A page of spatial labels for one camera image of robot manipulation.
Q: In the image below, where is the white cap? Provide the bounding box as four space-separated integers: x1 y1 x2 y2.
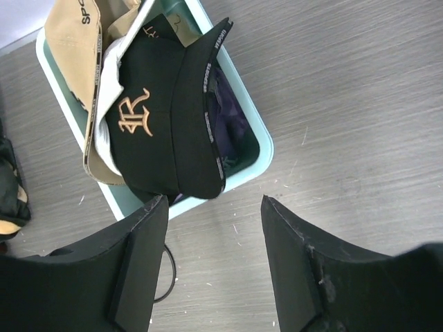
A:
84 1 163 184

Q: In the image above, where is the black floral fleece blanket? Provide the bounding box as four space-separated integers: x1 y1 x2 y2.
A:
1 125 31 242

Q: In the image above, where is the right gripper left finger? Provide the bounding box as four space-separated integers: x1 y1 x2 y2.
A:
1 195 169 331

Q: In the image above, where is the black cap gold logo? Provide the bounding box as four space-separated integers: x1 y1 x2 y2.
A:
105 15 232 202

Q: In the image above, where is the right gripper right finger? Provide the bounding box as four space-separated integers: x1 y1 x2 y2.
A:
261 196 442 331

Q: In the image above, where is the tan cap black logo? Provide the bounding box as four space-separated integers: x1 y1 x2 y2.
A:
44 0 141 185

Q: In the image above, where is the purple cap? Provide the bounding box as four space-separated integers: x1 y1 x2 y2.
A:
172 67 252 205

